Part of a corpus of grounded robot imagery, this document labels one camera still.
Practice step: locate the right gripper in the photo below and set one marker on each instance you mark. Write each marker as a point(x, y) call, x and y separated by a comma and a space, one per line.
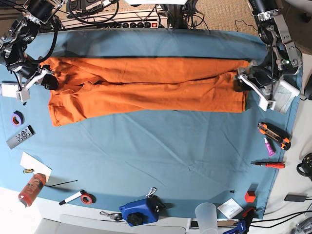
point(28, 74)

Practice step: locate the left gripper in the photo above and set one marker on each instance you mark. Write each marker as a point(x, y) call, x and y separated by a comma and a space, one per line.
point(259, 79)

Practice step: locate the orange t-shirt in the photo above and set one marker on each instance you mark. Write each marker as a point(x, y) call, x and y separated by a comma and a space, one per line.
point(93, 87)

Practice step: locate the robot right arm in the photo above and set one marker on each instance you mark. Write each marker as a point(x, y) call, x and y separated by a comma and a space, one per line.
point(36, 14)

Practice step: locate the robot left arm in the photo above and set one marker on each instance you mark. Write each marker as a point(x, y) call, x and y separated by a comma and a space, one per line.
point(282, 59)

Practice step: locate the white box with lid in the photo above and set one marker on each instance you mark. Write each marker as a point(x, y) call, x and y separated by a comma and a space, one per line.
point(9, 89)

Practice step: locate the white notebook with leaf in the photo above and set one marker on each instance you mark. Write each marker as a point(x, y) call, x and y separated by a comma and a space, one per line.
point(284, 93)

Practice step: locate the purple tape roll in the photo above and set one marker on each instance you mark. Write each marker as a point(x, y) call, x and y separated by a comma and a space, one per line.
point(17, 118)

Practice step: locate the grey remote control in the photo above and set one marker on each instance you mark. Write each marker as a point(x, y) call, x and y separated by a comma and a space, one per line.
point(20, 137)

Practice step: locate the orange black utility knife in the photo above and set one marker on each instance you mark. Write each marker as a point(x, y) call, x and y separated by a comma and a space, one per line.
point(279, 136)

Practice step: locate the black computer mouse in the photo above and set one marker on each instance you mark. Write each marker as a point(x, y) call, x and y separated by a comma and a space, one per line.
point(308, 89)

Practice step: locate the purple glue tube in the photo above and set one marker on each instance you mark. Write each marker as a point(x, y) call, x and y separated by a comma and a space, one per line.
point(271, 152)

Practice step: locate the blue table cloth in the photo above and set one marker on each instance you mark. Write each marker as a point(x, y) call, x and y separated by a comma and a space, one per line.
point(190, 157)

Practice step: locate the white paper sheet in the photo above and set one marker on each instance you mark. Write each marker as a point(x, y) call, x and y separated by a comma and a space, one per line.
point(29, 162)

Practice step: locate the red screwdriver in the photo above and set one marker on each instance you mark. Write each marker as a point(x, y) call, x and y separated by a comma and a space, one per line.
point(277, 165)

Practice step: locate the small gold battery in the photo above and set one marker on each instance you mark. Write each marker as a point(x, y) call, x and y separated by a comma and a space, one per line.
point(25, 171)

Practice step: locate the thin black rod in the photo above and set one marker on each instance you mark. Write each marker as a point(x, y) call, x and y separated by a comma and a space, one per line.
point(62, 183)

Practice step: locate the red drink can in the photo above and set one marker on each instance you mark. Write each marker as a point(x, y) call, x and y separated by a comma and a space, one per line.
point(32, 189)

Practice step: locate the red cube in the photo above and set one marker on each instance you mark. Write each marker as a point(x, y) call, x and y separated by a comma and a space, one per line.
point(250, 197)

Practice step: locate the white power strip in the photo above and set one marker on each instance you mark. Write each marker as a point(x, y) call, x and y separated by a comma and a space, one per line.
point(153, 22)

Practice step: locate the white marker pen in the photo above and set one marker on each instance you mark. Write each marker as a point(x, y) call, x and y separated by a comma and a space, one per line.
point(72, 197)

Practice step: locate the red tape roll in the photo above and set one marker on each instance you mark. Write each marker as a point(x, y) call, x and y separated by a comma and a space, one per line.
point(87, 199)

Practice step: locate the small white card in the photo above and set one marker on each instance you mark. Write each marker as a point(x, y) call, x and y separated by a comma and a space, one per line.
point(230, 208)

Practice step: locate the black power adapter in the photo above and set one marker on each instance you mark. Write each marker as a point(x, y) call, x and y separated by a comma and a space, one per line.
point(295, 198)

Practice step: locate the translucent plastic cup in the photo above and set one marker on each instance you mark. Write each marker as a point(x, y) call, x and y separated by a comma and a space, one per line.
point(206, 216)

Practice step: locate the silver carabiner clip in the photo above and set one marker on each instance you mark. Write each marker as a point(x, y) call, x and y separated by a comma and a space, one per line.
point(151, 192)

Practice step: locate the blue clamp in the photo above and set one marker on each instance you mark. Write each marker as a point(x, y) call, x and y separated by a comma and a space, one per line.
point(242, 226)

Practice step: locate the silver key clip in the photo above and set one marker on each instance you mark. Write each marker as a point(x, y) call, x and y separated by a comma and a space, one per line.
point(113, 216)

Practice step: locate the blue plastic device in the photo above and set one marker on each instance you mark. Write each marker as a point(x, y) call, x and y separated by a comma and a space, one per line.
point(141, 212)

